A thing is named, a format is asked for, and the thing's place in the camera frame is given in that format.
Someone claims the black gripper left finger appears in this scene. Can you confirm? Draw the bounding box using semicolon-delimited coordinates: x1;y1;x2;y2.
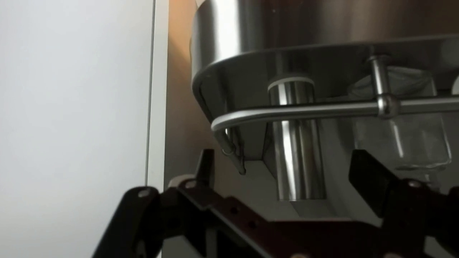
92;147;217;258

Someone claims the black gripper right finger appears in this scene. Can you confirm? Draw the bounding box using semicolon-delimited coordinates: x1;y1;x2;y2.
349;148;459;258

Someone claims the silver metal cylinder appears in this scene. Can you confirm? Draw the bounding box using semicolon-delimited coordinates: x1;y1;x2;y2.
267;73;327;202

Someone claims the clear glass jar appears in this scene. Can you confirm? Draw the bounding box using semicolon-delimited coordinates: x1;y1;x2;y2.
349;65;452;184

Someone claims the steel wall spice rack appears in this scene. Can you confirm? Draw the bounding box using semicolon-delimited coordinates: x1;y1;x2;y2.
190;0;459;176

